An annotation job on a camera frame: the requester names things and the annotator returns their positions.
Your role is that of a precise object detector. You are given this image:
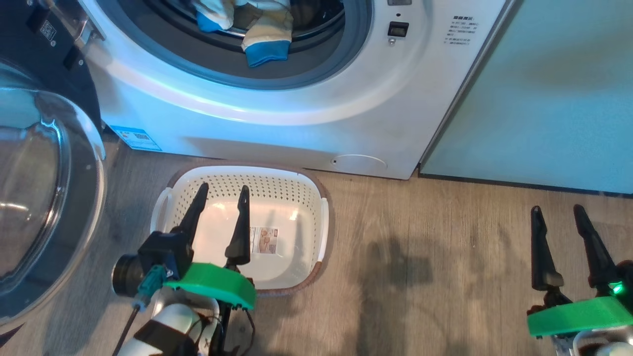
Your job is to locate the silver door hinge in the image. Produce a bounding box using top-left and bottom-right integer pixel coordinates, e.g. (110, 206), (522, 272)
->
(49, 0), (107, 44)

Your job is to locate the white perforated laundry basket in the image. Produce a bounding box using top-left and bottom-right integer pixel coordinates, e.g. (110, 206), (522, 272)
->
(150, 165), (331, 297)

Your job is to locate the white front-load washing machine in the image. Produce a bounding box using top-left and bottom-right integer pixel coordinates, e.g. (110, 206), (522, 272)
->
(74, 0), (510, 181)

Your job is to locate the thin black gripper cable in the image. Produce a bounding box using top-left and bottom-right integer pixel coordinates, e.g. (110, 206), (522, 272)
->
(236, 308), (257, 356)

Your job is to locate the pale green cabinet plain front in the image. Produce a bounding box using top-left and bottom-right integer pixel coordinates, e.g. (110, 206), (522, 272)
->
(420, 0), (633, 194)

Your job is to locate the grey rubber door gasket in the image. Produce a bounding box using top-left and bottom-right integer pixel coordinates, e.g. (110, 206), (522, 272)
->
(96, 0), (374, 90)

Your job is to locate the white product label in basket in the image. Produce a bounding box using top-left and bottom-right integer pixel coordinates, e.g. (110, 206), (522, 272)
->
(250, 226), (278, 255)

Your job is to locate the thin black camera cable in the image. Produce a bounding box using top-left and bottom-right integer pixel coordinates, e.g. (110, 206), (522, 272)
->
(113, 306), (140, 356)

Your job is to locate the round white filter cover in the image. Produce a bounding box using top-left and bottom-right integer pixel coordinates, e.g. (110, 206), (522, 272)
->
(330, 154), (388, 173)

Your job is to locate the teal cable connector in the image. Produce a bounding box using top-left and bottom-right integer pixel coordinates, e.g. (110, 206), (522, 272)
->
(134, 265), (168, 311)

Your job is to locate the round black glass washer door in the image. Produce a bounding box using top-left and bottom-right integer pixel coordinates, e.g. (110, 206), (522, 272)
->
(0, 0), (107, 347)

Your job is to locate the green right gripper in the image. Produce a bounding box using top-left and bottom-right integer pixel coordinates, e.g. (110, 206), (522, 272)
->
(527, 204), (633, 339)

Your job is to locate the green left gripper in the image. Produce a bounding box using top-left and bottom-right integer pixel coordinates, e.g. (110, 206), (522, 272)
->
(163, 182), (257, 311)

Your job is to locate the dark cabinet plinth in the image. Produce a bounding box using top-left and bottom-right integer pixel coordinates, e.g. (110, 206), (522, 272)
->
(418, 171), (633, 198)

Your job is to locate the blue white energy label sticker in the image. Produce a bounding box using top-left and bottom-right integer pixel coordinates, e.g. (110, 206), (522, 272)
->
(110, 125), (162, 152)

